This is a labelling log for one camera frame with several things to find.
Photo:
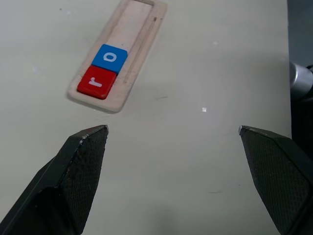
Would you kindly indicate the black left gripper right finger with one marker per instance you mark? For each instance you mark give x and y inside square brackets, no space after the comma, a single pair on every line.
[278,176]

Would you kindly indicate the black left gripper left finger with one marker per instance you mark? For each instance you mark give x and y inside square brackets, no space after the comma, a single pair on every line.
[61,186]

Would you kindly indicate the silver robot body part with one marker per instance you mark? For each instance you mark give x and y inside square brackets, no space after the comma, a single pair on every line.
[302,82]

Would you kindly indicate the red letter r block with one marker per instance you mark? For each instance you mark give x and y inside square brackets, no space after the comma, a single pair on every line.
[96,82]

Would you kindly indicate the blue letter o block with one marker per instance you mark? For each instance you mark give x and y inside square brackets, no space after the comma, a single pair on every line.
[110,57]

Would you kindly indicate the light wooden letter tray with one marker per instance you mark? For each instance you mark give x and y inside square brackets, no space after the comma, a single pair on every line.
[137,44]

